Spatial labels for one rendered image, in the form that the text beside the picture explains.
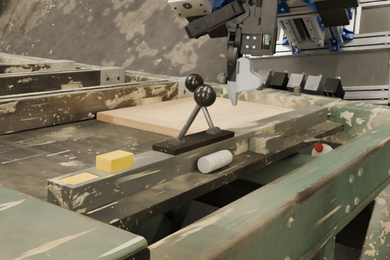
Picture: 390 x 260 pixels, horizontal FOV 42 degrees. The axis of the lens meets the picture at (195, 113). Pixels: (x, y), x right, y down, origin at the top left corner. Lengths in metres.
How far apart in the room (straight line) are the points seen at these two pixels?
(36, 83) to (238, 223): 1.13
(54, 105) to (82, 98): 0.08
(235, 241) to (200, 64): 2.49
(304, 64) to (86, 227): 2.11
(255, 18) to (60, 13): 3.19
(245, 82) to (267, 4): 0.14
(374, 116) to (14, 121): 0.91
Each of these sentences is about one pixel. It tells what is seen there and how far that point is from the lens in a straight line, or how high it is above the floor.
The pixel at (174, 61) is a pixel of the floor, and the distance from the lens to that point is 3.08.
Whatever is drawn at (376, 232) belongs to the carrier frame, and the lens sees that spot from 1.44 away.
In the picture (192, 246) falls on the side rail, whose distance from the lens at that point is 0.50.
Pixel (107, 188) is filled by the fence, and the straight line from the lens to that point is 0.73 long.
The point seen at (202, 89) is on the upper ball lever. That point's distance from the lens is 0.82.
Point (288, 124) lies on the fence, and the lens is 1.23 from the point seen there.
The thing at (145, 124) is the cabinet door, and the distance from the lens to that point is 1.19.
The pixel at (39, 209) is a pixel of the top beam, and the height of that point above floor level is 1.85.
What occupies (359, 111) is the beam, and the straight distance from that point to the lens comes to 1.45.
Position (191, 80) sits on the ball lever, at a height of 1.44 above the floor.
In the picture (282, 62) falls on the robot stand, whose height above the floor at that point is 0.21.
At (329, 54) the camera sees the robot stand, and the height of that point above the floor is 0.21.
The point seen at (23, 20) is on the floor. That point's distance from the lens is 4.28.
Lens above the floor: 2.16
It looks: 50 degrees down
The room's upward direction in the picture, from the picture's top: 42 degrees counter-clockwise
